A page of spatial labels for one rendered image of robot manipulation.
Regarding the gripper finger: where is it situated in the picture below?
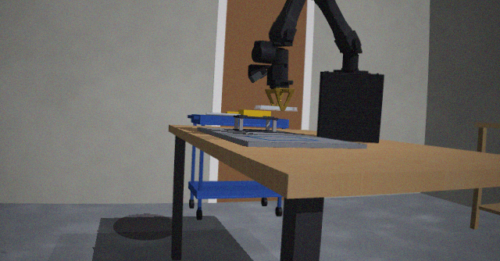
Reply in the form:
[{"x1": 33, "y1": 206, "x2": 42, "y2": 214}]
[
  {"x1": 273, "y1": 88, "x2": 295, "y2": 111},
  {"x1": 265, "y1": 89, "x2": 284, "y2": 106}
]

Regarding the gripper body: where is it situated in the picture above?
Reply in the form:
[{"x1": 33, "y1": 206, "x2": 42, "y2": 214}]
[{"x1": 266, "y1": 65, "x2": 293, "y2": 89}]

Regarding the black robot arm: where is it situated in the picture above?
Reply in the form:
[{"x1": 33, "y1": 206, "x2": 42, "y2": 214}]
[{"x1": 248, "y1": 0, "x2": 369, "y2": 83}]

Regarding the white well plate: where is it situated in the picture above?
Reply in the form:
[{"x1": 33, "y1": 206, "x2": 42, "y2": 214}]
[{"x1": 254, "y1": 105, "x2": 298, "y2": 112}]

